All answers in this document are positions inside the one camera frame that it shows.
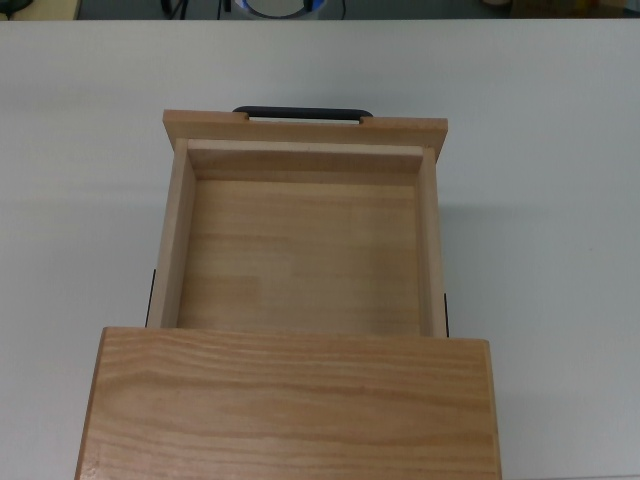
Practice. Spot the beige desk panel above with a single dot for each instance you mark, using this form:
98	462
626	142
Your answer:
50	10

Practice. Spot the black drawer slide rail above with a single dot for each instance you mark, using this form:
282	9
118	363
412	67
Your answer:
446	312

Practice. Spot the pale wooden drawer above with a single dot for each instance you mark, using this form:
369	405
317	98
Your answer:
305	250

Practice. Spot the wooden cabinet box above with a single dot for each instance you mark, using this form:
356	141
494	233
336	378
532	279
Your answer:
290	405

